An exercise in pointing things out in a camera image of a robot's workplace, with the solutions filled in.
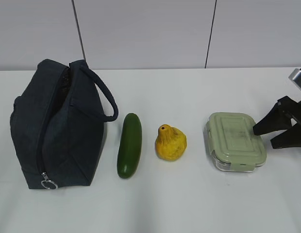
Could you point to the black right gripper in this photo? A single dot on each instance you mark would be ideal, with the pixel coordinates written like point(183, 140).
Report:
point(284, 115)

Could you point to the glass container with green lid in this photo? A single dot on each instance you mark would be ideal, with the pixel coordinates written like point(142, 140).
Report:
point(232, 144)

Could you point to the yellow pear-shaped gourd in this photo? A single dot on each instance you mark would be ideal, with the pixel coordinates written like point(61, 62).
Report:
point(170, 143)

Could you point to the green cucumber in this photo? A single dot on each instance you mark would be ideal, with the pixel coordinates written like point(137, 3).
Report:
point(130, 146)

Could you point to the dark navy fabric lunch bag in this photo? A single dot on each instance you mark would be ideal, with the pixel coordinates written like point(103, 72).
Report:
point(57, 125)

